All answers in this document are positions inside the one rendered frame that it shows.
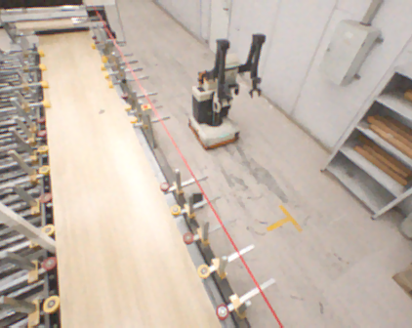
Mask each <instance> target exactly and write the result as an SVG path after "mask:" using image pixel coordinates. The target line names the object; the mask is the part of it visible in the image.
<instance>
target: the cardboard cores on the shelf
mask: <svg viewBox="0 0 412 328"><path fill-rule="evenodd" d="M403 92H404V93H405V95H403V97H405V98H406V99H407V100H410V101H411V102H412V87H411V86H409V87H407V88H406V89H405V90H404V91H403ZM366 121H367V122H369V123H371V126H370V127H368V129H370V130H371V131H373V132H375V133H376V135H378V136H379V137H381V138H383V139H384V140H386V142H389V144H392V145H393V146H395V147H396V148H398V149H399V150H400V151H402V152H403V153H405V154H406V155H407V156H409V157H410V158H412V129H410V128H409V127H407V126H405V125H404V124H402V123H401V122H399V121H397V120H396V119H394V118H393V117H391V116H389V115H388V114H387V116H385V117H383V116H381V115H379V113H376V114H374V115H370V116H369V117H367V119H366ZM358 139H359V140H360V141H361V142H363V143H364V146H360V145H359V144H357V145H356V146H355V147H354V148H353V149H355V151H357V152H358V153H360V154H361V155H362V156H364V157H365V158H367V159H368V160H369V161H370V162H372V163H373V164H375V165H376V166H378V168H381V170H382V171H384V172H385V173H387V174H388V175H389V176H391V178H393V179H394V180H396V181H397V182H399V183H400V184H401V185H407V184H409V183H410V181H408V180H407V179H406V178H407V177H408V178H410V179H411V180H412V171H410V169H408V168H407V167H405V166H404V165H402V164H401V163H399V161H396V159H395V158H393V157H392V156H390V155H389V154H388V153H386V152H385V151H383V150H382V149H381V148H380V147H378V146H377V145H375V144H374V143H373V142H370V140H368V139H367V138H366V137H364V136H363V135H361V136H360V137H358Z"/></svg>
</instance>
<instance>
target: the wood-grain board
mask: <svg viewBox="0 0 412 328"><path fill-rule="evenodd" d="M38 42H39V50H43V51H44V54H45V56H42V57H41V56H40V59H41V64H43V63H44V64H45V65H46V67H47V69H48V70H42V76H43V80H46V81H47V82H48V85H49V88H43V94H44V100H49V102H50V103H51V107H45V111H46V129H47V137H48V147H49V163H50V172H51V181H52V197H53V207H54V224H55V233H56V250H57V259H58V277H59V284H60V291H59V294H60V302H61V321H62V328H223V327H222V325H221V323H220V321H219V318H218V316H217V315H216V313H215V310H214V309H213V305H212V304H211V302H210V299H209V297H208V294H207V292H206V291H205V288H204V286H203V283H202V281H201V280H200V276H199V275H198V271H197V270H196V269H195V266H194V264H193V261H192V259H191V257H190V254H189V253H188V249H187V248H186V246H185V243H184V241H183V238H182V236H181V234H180V232H179V229H178V228H177V224H176V223H175V220H174V218H173V216H172V213H171V211H170V208H169V207H168V206H167V202H166V201H165V197H164V196H163V193H162V191H161V189H160V187H159V185H158V182H157V180H156V179H155V176H154V175H153V171H152V170H151V168H150V166H149V163H148V161H147V159H146V157H145V154H144V150H143V149H142V147H141V144H140V142H139V140H138V137H137V136H136V133H135V131H134V130H133V127H132V125H131V122H130V120H129V119H128V115H127V114H126V110H125V109H124V108H123V105H122V103H121V101H120V99H119V97H118V94H117V93H116V89H115V88H114V86H113V88H111V89H108V86H107V83H106V81H111V79H110V76H108V77H109V79H104V76H103V73H104V72H107V70H103V71H101V67H100V64H103V61H101V55H100V54H99V52H98V49H97V47H96V49H92V47H91V44H93V43H94V44H95V42H94V41H93V38H92V36H91V34H90V33H88V34H76V35H69V36H67V35H65V36H58V37H46V38H40V39H38ZM95 45H96V44H95ZM103 65H104V64H103ZM111 82H112V81H111ZM101 109H103V110H106V112H104V113H102V114H99V110H101Z"/></svg>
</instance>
